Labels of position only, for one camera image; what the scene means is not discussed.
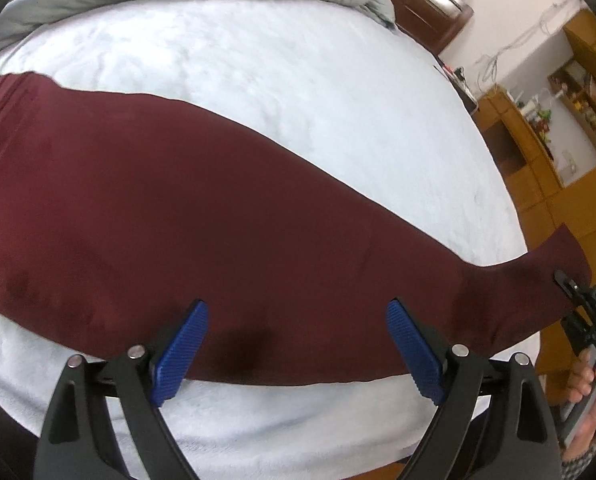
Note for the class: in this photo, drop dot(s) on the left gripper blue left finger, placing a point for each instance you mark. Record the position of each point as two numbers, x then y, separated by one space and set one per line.
78 440

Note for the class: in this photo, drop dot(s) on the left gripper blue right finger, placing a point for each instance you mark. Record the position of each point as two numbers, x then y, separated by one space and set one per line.
491 418

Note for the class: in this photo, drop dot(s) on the maroon pants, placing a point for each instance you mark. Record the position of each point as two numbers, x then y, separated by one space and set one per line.
117 211

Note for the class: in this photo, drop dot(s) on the right hand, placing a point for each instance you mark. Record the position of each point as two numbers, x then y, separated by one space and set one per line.
579 387

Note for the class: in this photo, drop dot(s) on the wooden desk cabinet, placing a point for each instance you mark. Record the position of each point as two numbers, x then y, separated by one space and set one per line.
541 132

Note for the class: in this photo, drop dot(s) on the light blue bed sheet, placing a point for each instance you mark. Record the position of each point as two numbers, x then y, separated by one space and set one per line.
363 103

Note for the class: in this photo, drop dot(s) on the dark wooden headboard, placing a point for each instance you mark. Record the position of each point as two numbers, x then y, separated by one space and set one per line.
432 23

